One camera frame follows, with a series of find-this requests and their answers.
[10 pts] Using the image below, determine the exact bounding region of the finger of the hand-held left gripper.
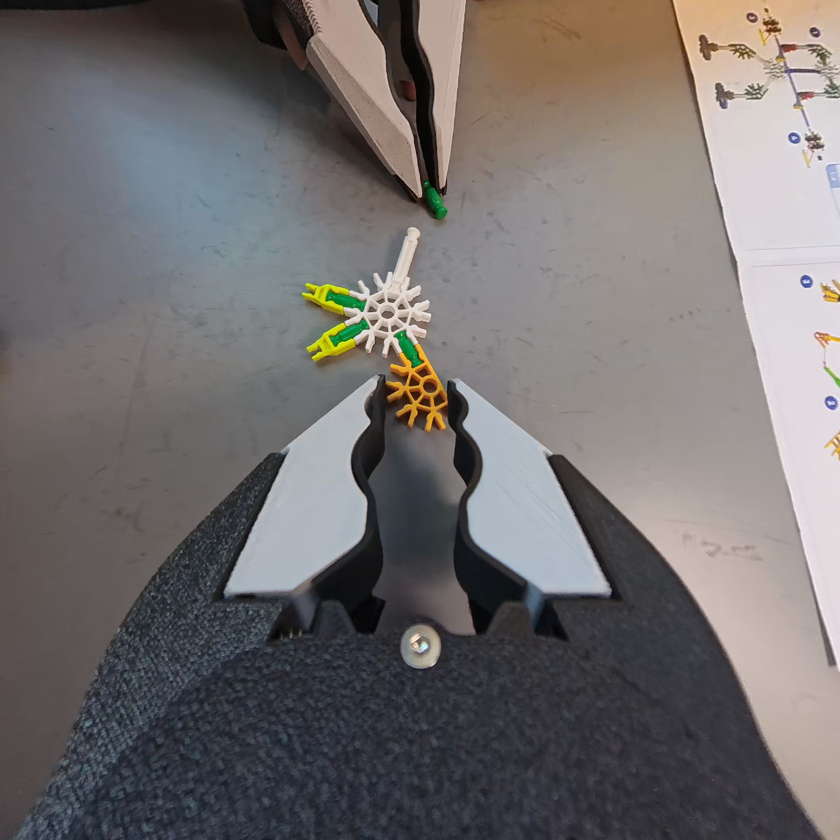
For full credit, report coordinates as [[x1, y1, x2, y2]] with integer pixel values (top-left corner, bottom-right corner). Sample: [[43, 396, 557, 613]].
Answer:
[[410, 0, 468, 194], [305, 0, 425, 201]]

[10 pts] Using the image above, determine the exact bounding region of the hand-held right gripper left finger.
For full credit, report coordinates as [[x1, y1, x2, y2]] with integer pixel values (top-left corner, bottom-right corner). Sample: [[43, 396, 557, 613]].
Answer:
[[222, 374, 388, 601]]

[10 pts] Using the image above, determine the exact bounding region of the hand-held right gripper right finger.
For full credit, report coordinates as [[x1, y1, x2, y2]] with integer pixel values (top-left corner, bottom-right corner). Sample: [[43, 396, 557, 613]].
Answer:
[[446, 378, 613, 601]]

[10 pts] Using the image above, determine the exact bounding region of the white plastic rod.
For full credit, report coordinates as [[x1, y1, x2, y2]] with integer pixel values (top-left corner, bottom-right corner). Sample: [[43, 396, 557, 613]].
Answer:
[[394, 226, 422, 290]]

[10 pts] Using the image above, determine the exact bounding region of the orange half-circle connector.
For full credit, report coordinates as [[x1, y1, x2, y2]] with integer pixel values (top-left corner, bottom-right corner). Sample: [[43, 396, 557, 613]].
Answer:
[[386, 351, 450, 433]]

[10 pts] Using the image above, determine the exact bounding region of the white snowflake connector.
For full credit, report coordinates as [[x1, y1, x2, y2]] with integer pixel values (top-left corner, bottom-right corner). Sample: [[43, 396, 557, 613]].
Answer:
[[346, 272, 432, 358]]

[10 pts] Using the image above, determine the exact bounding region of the person's left hand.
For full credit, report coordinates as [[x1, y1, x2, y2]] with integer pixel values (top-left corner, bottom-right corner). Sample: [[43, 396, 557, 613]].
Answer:
[[276, 14, 309, 71]]

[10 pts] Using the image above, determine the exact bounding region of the printed instruction sheet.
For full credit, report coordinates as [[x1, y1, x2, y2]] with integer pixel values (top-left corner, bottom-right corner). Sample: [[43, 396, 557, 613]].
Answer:
[[671, 0, 840, 670]]

